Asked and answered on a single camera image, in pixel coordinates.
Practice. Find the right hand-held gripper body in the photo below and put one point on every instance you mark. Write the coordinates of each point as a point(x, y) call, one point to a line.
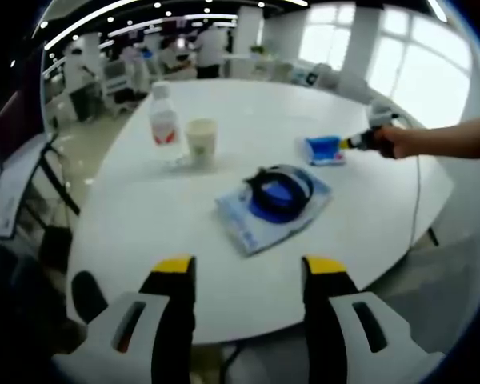
point(384, 116)

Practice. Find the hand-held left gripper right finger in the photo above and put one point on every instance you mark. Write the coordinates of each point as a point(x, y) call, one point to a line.
point(324, 320)

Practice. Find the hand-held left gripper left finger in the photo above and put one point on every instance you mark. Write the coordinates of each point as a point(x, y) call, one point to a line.
point(176, 320)

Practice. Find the blue tissue packet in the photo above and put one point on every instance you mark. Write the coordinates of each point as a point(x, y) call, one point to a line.
point(320, 150)

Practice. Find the blue white plastic bag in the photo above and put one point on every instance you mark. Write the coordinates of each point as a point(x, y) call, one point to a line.
point(240, 226)

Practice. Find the white paper cup green print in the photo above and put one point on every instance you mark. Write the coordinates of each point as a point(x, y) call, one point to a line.
point(202, 144)

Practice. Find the clear plastic water bottle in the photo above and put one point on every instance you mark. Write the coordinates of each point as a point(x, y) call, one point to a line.
point(164, 124)

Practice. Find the person's right hand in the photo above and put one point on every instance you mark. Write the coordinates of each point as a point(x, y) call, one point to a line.
point(396, 142)

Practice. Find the white table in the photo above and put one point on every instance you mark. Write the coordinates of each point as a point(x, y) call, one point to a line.
point(264, 116)

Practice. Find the white mesh office chair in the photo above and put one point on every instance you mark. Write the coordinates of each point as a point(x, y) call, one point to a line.
point(436, 300)

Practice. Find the potted green plant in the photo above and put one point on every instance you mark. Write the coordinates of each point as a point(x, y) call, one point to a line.
point(257, 50)

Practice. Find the black folding stand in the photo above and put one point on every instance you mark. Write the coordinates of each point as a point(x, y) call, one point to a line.
point(62, 180)

